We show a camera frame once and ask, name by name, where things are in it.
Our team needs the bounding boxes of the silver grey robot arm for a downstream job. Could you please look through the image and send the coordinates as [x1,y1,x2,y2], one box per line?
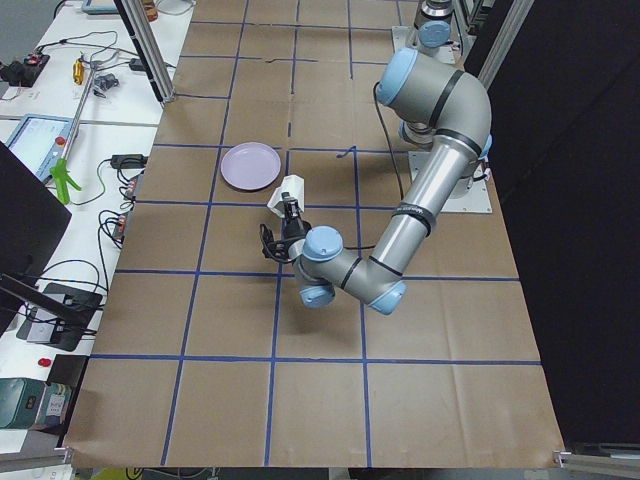
[287,47,492,315]

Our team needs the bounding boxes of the black monitor stand base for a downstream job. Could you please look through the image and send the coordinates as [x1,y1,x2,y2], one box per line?
[16,283,103,352]

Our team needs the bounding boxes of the green metal box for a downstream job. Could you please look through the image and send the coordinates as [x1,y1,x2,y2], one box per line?
[1,377,46,429]

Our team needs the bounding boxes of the blue teach pendant tablet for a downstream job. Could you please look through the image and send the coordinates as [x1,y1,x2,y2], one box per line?
[5,113,72,183]

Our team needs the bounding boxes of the yellow hand tool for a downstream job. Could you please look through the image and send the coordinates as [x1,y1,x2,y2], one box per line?
[72,58,85,85]

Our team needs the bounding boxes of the green handled reach grabber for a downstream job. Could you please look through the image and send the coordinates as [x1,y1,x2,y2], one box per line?
[50,62,97,205]

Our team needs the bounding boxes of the black electronics box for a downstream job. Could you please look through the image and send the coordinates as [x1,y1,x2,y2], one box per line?
[1,53,50,88]

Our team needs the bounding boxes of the aluminium frame post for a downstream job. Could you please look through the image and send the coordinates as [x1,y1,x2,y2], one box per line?
[114,0,175,104]

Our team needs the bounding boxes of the black power adapter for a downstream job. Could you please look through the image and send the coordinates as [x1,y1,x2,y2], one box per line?
[110,154,148,169]

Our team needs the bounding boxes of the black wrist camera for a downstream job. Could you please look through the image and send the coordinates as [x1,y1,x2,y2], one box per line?
[259,223,294,265]

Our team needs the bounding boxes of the white faceted cup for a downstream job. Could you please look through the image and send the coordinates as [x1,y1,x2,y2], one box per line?
[267,175,305,219]

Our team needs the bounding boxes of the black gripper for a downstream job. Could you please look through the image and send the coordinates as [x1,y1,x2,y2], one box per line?
[281,192,311,245]

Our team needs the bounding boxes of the lilac round plate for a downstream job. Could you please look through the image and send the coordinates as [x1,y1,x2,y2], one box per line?
[221,142,281,191]

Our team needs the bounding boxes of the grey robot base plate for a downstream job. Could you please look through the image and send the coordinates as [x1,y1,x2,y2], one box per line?
[408,150,493,214]

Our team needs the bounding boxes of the black monitor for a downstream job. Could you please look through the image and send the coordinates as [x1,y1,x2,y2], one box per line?
[0,140,73,339]

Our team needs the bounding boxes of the second grey robot arm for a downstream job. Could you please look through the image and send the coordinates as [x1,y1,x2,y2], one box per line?
[413,0,454,55]

